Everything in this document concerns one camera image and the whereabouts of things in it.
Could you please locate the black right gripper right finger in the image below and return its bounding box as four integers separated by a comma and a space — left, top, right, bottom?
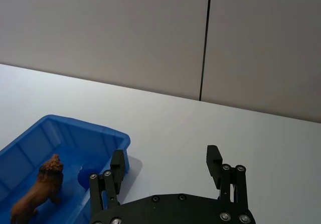
206, 145, 249, 210

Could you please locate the blue plastic bin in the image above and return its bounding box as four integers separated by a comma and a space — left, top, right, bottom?
0, 114, 131, 224

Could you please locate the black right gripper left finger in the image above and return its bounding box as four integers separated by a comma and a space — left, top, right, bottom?
89, 149, 126, 211

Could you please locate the brown toy lion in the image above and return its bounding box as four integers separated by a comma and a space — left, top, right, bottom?
10, 154, 64, 224

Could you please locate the blue round toy piece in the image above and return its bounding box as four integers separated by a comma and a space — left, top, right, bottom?
77, 164, 99, 190

